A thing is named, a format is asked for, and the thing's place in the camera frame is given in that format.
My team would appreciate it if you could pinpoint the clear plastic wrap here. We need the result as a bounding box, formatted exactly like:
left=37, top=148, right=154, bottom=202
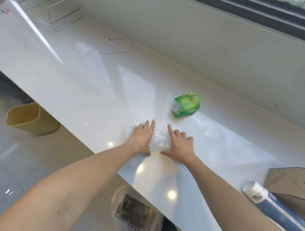
left=124, top=122, right=171, bottom=167

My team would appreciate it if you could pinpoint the person's left forearm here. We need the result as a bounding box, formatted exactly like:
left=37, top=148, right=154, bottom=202
left=0, top=142, right=144, bottom=231

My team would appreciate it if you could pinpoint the person's right hand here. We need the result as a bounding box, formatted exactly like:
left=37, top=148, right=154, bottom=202
left=161, top=124, right=196, bottom=164

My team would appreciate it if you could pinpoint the person's right forearm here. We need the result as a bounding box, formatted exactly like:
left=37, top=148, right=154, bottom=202
left=177, top=156, right=290, bottom=231

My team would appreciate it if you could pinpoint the blue white wrap roll box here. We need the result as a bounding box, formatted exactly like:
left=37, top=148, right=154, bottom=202
left=242, top=180, right=305, bottom=231

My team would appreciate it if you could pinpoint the yellow waste bin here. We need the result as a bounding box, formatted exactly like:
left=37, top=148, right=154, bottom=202
left=6, top=102, right=60, bottom=136

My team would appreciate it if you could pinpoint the person's left hand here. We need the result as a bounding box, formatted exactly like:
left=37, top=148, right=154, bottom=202
left=126, top=119, right=156, bottom=157

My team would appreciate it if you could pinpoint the white plastic bag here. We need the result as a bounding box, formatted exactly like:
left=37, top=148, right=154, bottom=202
left=111, top=185, right=165, bottom=231

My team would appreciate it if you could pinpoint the white charging cable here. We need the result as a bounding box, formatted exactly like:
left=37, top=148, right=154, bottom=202
left=98, top=37, right=136, bottom=55

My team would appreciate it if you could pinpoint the metal wire rack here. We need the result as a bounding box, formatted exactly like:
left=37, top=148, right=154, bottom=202
left=17, top=0, right=83, bottom=31

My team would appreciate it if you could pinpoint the brown cardboard box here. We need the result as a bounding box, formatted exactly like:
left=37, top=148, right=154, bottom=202
left=263, top=167, right=305, bottom=216

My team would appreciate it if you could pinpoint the green plastic packet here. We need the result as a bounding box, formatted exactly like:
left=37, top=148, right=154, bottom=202
left=172, top=92, right=203, bottom=118

